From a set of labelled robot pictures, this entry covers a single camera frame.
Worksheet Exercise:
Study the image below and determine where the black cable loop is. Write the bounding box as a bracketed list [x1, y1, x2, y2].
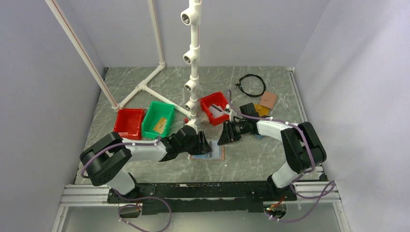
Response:
[234, 73, 267, 98]

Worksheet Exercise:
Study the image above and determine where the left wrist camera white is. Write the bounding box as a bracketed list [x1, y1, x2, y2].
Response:
[183, 118, 199, 131]

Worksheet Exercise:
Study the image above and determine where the grey striped credit card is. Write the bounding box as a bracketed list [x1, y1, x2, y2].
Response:
[209, 140, 224, 160]

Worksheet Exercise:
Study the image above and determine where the white pvc pipe frame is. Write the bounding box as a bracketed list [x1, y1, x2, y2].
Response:
[46, 0, 196, 118]

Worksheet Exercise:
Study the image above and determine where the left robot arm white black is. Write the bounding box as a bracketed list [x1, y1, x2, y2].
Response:
[80, 125, 212, 203]

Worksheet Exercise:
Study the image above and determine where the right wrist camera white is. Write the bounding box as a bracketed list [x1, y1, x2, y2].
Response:
[223, 104, 235, 117]

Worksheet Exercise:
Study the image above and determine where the blue card holder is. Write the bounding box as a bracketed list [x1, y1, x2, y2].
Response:
[254, 134, 265, 140]

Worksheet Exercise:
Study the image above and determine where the white pvc fitting post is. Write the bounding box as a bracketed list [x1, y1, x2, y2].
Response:
[180, 0, 202, 118]

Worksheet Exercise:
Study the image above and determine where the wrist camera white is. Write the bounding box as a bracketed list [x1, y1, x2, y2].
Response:
[183, 118, 199, 131]
[223, 104, 235, 117]

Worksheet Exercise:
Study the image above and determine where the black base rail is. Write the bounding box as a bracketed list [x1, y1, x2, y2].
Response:
[107, 181, 297, 215]

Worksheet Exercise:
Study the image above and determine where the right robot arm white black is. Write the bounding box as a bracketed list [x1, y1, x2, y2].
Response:
[218, 103, 327, 201]

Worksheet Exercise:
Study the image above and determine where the pink card holder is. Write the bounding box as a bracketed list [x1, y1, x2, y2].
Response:
[259, 91, 278, 110]

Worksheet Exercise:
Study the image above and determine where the orange credit card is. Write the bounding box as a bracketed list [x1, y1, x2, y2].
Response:
[153, 117, 167, 134]

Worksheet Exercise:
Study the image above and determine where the red bin right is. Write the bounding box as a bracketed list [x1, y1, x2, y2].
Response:
[200, 92, 230, 126]

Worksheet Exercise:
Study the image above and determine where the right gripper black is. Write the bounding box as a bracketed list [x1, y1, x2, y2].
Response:
[218, 120, 249, 146]

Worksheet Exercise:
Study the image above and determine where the red bin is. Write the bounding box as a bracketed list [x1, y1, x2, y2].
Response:
[200, 92, 230, 126]
[113, 108, 146, 140]

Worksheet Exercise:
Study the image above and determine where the white thin credit card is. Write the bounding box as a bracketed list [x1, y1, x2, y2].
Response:
[209, 104, 224, 114]

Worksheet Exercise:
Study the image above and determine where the red bin left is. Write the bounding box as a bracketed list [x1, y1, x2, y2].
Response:
[113, 108, 146, 140]

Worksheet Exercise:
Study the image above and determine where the green bin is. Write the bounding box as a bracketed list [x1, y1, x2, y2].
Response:
[141, 101, 175, 139]

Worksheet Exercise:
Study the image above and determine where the orange card holder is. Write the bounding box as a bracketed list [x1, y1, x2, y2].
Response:
[254, 104, 270, 117]

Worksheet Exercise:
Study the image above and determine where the brown card holder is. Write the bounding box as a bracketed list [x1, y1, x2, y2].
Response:
[188, 140, 224, 160]

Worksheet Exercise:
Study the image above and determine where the aluminium frame rail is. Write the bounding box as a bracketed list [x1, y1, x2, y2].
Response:
[52, 181, 351, 232]

